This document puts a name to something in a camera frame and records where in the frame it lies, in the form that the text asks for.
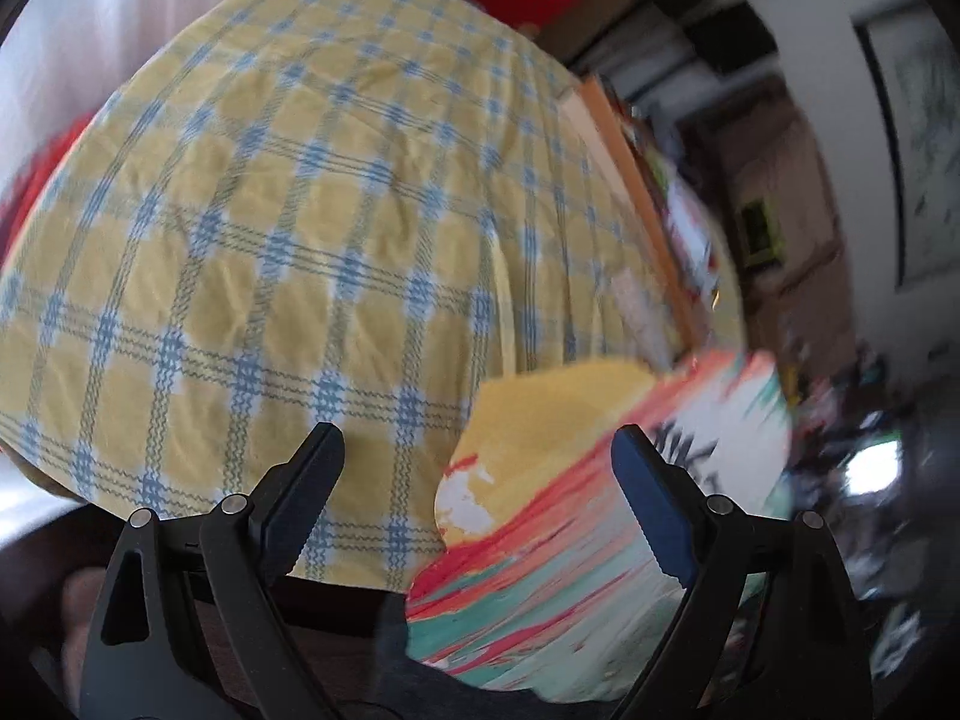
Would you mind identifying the white curtain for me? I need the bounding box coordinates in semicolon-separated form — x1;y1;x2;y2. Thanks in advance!
0;0;248;188

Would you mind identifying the framed ink wall painting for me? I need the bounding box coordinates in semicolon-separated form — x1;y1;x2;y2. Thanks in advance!
855;15;960;293

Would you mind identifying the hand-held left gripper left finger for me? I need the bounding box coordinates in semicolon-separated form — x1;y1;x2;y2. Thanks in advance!
79;422;346;720

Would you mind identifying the yellow plaid tablecloth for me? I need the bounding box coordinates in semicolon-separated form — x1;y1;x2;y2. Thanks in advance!
0;0;751;608

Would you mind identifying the colourful printed hand fan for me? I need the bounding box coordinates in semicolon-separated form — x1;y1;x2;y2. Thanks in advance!
405;349;794;704

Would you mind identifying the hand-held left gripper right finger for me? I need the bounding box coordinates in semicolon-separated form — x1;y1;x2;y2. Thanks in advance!
610;424;875;720

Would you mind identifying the large brown cardboard box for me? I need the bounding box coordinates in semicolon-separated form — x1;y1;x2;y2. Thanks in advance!
540;0;646;53

